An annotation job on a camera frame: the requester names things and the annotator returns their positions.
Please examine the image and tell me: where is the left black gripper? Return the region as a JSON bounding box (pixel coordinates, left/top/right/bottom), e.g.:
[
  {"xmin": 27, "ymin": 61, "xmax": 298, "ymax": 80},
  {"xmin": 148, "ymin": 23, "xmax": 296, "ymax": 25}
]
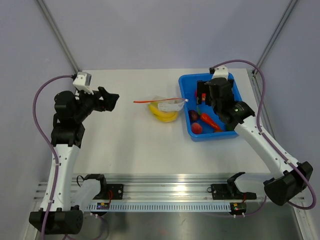
[{"xmin": 74, "ymin": 86, "xmax": 119, "ymax": 122}]

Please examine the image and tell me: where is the clear zip top bag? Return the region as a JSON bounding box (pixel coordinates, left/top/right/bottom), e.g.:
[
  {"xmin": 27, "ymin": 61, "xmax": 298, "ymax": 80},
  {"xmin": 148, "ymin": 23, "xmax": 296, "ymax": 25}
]
[{"xmin": 133, "ymin": 96, "xmax": 189, "ymax": 121}]

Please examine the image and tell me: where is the yellow banana bunch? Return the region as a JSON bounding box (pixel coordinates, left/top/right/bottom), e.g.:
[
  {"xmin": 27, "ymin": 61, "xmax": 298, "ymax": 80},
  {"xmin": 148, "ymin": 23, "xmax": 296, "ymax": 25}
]
[{"xmin": 148, "ymin": 103, "xmax": 179, "ymax": 123}]

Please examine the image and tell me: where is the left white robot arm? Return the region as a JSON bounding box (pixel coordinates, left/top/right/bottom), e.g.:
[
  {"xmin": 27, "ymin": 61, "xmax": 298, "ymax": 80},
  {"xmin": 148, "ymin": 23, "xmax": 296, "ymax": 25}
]
[{"xmin": 29, "ymin": 86, "xmax": 120, "ymax": 237}]

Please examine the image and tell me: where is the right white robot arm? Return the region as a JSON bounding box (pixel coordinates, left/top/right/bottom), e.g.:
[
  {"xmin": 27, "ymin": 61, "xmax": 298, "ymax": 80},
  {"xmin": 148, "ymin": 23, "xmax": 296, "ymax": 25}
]
[{"xmin": 196, "ymin": 77, "xmax": 313, "ymax": 206}]

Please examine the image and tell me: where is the green leaf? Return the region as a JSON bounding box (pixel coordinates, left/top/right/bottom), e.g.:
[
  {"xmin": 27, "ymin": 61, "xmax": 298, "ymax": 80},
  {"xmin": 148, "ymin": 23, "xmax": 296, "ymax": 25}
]
[{"xmin": 196, "ymin": 105, "xmax": 202, "ymax": 116}]

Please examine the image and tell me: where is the orange carrot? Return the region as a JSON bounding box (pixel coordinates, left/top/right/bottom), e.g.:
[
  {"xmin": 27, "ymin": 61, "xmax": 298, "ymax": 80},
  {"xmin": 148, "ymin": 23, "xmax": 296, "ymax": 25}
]
[{"xmin": 200, "ymin": 113, "xmax": 223, "ymax": 132}]

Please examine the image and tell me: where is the dark purple plum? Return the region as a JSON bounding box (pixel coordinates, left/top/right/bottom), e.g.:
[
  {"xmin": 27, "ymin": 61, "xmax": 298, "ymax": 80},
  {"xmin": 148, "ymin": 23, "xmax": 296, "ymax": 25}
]
[{"xmin": 188, "ymin": 110, "xmax": 199, "ymax": 123}]

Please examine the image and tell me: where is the blue plastic bin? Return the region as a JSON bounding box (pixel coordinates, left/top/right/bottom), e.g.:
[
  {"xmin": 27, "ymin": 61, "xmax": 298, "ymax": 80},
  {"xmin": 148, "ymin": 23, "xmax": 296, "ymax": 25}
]
[{"xmin": 178, "ymin": 73, "xmax": 238, "ymax": 142}]

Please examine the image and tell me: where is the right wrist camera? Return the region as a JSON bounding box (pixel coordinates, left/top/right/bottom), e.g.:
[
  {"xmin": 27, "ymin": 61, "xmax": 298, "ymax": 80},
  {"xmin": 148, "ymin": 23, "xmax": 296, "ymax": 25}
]
[{"xmin": 209, "ymin": 65, "xmax": 229, "ymax": 79}]

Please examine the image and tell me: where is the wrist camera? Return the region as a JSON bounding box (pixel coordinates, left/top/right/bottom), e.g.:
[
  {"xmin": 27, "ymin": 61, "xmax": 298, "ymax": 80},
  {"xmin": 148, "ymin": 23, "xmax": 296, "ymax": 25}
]
[
  {"xmin": 72, "ymin": 72, "xmax": 94, "ymax": 95},
  {"xmin": 209, "ymin": 65, "xmax": 229, "ymax": 79}
]

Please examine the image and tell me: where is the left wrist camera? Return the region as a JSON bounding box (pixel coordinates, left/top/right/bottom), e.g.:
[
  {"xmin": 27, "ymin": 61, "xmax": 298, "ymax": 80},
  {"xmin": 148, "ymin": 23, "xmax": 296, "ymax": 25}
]
[{"xmin": 72, "ymin": 72, "xmax": 94, "ymax": 95}]

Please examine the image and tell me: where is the left frame post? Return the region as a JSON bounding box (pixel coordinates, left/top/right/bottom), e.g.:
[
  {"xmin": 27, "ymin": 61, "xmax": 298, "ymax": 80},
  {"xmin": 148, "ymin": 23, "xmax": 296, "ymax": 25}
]
[{"xmin": 35, "ymin": 0, "xmax": 81, "ymax": 73}]

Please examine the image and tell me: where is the frame post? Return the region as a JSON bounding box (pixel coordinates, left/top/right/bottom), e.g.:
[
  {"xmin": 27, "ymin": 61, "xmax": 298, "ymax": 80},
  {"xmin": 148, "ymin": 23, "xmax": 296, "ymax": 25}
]
[
  {"xmin": 256, "ymin": 0, "xmax": 300, "ymax": 70},
  {"xmin": 35, "ymin": 0, "xmax": 81, "ymax": 73}
]

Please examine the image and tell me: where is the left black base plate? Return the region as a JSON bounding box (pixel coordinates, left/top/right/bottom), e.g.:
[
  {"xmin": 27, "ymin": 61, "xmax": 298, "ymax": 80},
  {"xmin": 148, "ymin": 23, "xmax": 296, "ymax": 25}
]
[{"xmin": 76, "ymin": 173, "xmax": 125, "ymax": 200}]

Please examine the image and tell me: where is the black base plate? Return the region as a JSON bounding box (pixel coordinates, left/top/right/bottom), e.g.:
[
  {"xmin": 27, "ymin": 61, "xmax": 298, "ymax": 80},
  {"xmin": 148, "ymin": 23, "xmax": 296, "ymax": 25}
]
[
  {"xmin": 76, "ymin": 173, "xmax": 125, "ymax": 200},
  {"xmin": 206, "ymin": 172, "xmax": 257, "ymax": 202}
]

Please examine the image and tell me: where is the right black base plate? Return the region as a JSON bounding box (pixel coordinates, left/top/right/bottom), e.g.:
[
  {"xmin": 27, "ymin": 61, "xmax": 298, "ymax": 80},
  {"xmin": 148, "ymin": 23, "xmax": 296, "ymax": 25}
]
[{"xmin": 206, "ymin": 172, "xmax": 257, "ymax": 202}]

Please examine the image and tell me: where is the aluminium rail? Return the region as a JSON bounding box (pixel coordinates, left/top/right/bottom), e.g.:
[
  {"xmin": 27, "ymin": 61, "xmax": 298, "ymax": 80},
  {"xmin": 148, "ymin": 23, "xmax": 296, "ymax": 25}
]
[{"xmin": 33, "ymin": 174, "xmax": 305, "ymax": 202}]

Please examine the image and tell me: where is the white slotted cable duct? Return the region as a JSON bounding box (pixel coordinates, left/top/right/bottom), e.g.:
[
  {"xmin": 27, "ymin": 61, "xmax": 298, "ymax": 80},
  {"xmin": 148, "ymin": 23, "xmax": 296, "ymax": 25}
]
[{"xmin": 85, "ymin": 202, "xmax": 231, "ymax": 213}]

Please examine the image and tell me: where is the right frame post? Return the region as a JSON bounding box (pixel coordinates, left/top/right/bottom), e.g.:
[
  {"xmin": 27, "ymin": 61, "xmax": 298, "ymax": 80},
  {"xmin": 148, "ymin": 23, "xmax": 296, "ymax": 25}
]
[{"xmin": 256, "ymin": 0, "xmax": 300, "ymax": 70}]

